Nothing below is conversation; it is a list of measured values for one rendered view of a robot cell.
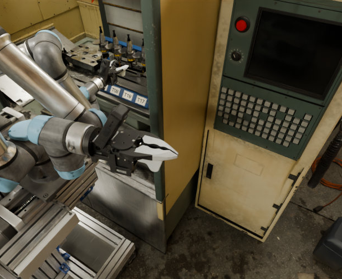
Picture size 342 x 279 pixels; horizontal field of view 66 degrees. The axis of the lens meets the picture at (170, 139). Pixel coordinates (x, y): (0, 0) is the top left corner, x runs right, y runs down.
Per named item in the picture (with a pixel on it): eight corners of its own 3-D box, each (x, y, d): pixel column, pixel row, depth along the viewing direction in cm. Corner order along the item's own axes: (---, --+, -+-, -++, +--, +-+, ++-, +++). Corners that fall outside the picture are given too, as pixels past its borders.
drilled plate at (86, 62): (95, 72, 199) (93, 66, 195) (67, 61, 209) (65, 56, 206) (114, 58, 213) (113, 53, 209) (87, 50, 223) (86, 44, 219)
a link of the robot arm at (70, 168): (96, 155, 80) (88, 129, 72) (77, 185, 72) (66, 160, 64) (73, 150, 81) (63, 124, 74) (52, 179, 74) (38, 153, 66)
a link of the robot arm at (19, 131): (62, 144, 103) (50, 118, 93) (41, 170, 94) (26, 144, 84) (35, 138, 105) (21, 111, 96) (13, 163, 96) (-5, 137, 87)
